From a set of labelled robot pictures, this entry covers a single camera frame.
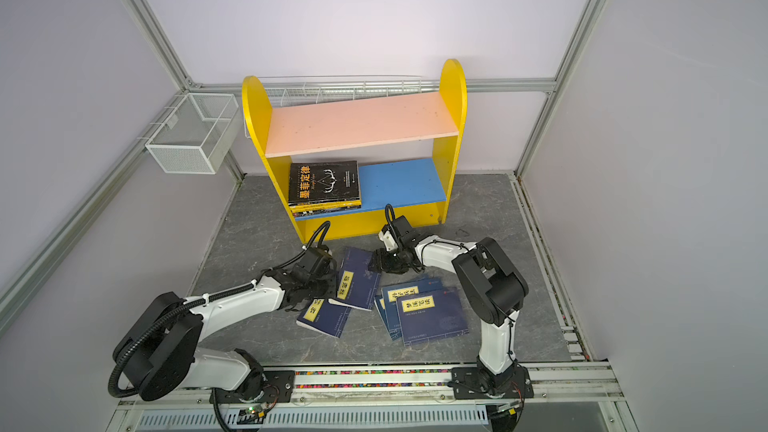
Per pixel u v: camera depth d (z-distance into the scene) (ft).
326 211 2.94
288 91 3.06
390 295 2.84
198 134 3.15
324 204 2.86
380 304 2.82
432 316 2.72
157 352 1.39
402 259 2.42
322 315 2.78
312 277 2.28
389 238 2.92
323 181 2.92
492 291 1.63
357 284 2.93
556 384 2.48
